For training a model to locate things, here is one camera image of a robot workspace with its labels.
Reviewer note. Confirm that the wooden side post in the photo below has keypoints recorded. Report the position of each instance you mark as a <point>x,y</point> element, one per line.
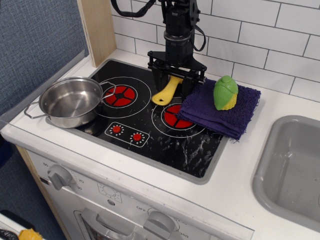
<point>97,22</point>

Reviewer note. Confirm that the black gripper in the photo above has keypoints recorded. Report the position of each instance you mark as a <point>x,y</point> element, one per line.
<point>177,60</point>

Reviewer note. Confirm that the grey oven knob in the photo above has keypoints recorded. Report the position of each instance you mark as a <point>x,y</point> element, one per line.
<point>160,225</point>

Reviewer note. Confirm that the purple folded cloth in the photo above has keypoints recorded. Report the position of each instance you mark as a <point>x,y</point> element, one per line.
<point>199,108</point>

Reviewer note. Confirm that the black toy stove top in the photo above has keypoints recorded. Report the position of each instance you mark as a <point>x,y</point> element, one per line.
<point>131,124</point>

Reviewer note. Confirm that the grey sink basin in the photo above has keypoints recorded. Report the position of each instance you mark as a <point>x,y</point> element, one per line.
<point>287,178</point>

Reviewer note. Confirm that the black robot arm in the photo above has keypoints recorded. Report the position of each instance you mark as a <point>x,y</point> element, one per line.
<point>180,18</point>

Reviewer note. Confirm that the yellow black object on floor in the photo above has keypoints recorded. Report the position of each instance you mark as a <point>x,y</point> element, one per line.
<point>26,234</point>

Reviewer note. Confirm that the green yellow toy corn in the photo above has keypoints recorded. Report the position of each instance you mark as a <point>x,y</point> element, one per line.
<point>225,93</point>

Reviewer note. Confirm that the white toy oven front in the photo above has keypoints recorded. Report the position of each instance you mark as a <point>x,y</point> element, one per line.
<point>90,210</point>

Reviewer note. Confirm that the stainless steel pot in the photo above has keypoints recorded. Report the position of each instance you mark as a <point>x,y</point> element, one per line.
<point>73,101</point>

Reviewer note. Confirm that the yellow dish brush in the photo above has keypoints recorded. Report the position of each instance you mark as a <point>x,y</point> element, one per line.
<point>165,96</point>

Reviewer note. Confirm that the grey timer knob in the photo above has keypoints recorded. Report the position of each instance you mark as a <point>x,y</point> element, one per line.
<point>59,176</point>

